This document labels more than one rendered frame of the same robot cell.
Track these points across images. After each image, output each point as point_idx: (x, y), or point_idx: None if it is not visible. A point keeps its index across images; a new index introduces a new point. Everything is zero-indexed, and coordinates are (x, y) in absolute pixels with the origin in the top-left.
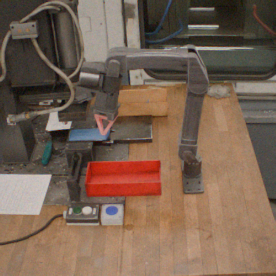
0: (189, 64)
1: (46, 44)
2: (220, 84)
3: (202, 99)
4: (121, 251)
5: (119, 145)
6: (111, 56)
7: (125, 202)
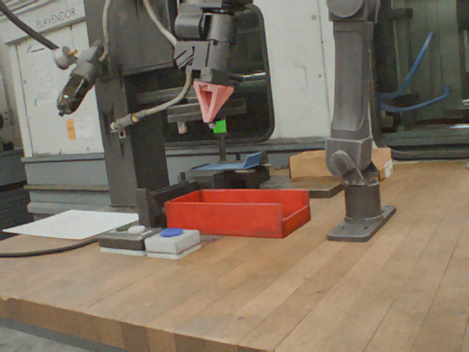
0: None
1: (162, 2)
2: None
3: (360, 35)
4: (130, 284)
5: None
6: None
7: (216, 240)
